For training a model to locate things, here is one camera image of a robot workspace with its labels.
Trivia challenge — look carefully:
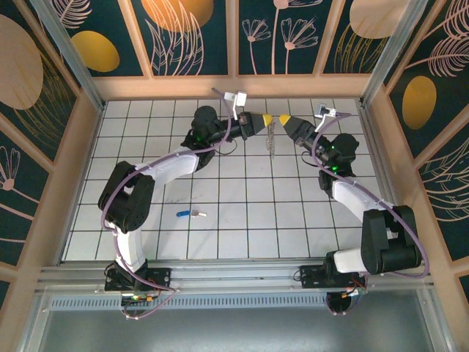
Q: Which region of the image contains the aluminium side rail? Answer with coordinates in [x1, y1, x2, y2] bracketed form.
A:
[355, 102, 435, 267]

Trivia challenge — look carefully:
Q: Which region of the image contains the perforated grey cable duct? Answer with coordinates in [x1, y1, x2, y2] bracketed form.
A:
[47, 295, 329, 312]

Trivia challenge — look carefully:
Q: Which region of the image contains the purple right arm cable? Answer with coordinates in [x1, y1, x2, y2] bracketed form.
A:
[313, 111, 430, 316]

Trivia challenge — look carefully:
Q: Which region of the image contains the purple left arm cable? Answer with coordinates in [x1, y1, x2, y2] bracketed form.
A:
[100, 87, 237, 320]

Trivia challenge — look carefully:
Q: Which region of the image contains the grey sheet metal cover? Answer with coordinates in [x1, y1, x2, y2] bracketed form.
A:
[21, 287, 457, 352]

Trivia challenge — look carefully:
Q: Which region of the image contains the aluminium corner post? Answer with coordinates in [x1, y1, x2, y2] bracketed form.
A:
[29, 0, 107, 113]
[359, 0, 430, 109]

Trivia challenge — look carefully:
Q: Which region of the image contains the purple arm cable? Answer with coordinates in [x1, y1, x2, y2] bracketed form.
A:
[100, 87, 237, 320]
[313, 111, 430, 316]

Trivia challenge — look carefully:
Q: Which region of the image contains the long aluminium base rail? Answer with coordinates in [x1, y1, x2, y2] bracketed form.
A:
[34, 257, 437, 294]

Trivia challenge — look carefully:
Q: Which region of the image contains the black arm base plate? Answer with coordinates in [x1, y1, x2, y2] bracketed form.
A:
[104, 266, 173, 293]
[299, 263, 367, 293]

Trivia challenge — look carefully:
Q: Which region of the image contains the small circuit board with wires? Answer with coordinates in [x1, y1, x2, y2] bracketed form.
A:
[122, 292, 162, 305]
[339, 284, 368, 298]

